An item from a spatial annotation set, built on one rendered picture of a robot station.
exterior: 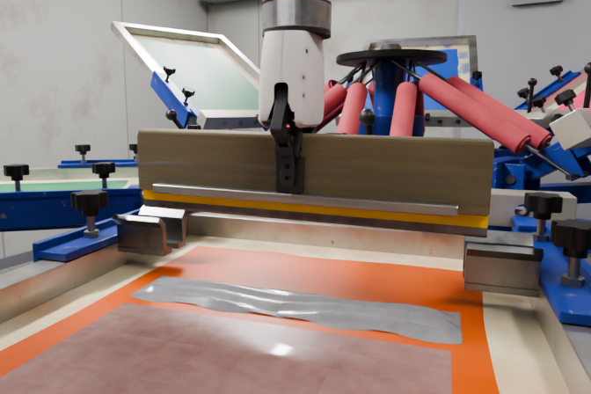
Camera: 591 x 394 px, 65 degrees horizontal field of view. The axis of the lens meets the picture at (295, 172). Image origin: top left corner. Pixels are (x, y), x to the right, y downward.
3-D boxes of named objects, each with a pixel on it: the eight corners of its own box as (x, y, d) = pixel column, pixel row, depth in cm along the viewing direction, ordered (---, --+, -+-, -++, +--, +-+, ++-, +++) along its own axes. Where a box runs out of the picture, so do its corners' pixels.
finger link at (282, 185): (278, 131, 51) (277, 191, 52) (267, 132, 48) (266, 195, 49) (305, 132, 50) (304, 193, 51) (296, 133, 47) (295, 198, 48)
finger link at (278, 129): (286, 66, 50) (295, 110, 53) (264, 106, 44) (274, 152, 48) (296, 66, 49) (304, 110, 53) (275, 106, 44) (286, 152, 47)
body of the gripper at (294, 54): (280, 32, 57) (280, 125, 58) (245, 16, 47) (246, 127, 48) (340, 30, 54) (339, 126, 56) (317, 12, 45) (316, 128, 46)
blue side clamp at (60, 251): (69, 304, 54) (65, 246, 53) (35, 299, 56) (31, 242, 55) (198, 237, 83) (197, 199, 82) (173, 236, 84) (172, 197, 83)
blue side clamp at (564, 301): (623, 391, 37) (631, 309, 36) (554, 381, 39) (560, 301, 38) (547, 270, 66) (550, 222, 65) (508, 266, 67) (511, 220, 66)
